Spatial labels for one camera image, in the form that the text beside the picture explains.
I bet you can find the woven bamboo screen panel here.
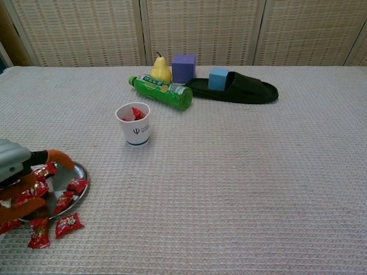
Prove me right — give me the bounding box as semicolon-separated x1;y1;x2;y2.
342;28;367;67
0;0;38;68
8;0;147;68
139;0;266;67
253;0;367;67

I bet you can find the white woven tablecloth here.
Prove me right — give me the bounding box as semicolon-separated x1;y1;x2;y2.
0;65;367;275

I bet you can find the round silver metal plate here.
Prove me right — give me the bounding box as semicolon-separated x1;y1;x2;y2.
17;160;89;221

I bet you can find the yellow pear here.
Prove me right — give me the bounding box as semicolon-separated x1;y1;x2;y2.
150;51;173;84

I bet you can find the white paper cup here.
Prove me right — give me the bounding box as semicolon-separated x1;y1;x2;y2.
115;102;151;148

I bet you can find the light blue foam cube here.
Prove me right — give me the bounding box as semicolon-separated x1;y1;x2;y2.
208;68;230;92

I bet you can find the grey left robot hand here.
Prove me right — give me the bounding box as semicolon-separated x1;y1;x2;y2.
0;139;75;226

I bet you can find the purple foam cube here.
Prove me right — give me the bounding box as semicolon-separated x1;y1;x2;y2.
171;54;197;85

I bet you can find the green plastic drink bottle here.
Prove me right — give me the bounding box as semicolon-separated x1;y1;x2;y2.
128;73;194;112

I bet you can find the black slipper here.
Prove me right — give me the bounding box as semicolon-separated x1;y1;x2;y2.
185;70;279;105

